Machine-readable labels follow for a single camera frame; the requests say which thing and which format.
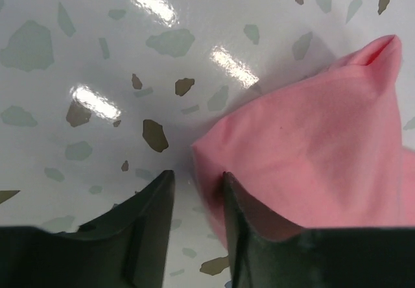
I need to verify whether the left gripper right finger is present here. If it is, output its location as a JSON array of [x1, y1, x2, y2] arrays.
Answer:
[[222, 173, 414, 287]]

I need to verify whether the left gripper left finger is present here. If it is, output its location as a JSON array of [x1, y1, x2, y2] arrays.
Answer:
[[1, 170, 175, 287]]

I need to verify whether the pink t shirt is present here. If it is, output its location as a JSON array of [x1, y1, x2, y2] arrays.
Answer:
[[192, 35, 414, 243]]

